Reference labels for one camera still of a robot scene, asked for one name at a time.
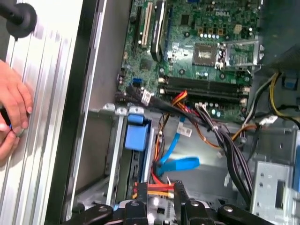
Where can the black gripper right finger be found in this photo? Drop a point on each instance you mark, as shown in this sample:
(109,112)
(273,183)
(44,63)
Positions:
(198,213)

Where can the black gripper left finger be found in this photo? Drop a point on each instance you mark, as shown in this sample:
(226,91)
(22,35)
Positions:
(136,213)

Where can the hard disk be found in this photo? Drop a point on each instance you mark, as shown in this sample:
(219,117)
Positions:
(136,138)

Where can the small round black tool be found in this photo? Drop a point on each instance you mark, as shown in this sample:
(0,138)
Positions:
(4,117)

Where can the gray metal disk bay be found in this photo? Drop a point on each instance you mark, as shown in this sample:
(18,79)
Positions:
(118,140)

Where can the black RAM slot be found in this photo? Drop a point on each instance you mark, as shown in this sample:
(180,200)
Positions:
(204,93)
(204,82)

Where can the black expansion slot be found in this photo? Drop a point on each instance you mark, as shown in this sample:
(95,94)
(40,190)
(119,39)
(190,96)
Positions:
(137,28)

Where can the white expansion slot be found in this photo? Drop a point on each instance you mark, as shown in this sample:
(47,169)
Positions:
(146,25)

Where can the blue expansion slot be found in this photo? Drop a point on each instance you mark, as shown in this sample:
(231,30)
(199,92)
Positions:
(169,25)

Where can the person's right hand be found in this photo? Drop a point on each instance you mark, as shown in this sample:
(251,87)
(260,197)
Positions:
(7,145)

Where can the person's left hand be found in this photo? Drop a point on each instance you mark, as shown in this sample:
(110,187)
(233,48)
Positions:
(14,93)

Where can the gray metal drive cage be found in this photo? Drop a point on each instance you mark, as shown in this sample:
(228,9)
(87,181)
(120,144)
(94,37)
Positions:
(267,187)

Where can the CPU socket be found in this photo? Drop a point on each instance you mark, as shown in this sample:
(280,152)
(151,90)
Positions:
(205,54)

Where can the black PC case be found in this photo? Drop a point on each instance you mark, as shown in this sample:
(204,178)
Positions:
(110,47)

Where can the metal socket cover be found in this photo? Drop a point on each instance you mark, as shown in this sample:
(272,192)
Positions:
(241,43)

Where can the green motherboard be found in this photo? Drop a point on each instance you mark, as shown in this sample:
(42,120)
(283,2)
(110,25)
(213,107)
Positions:
(180,37)

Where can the black graphics card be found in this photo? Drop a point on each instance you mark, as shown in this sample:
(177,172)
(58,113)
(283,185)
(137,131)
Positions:
(159,30)

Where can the black rod with round base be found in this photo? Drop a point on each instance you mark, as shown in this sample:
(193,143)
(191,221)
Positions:
(21,18)

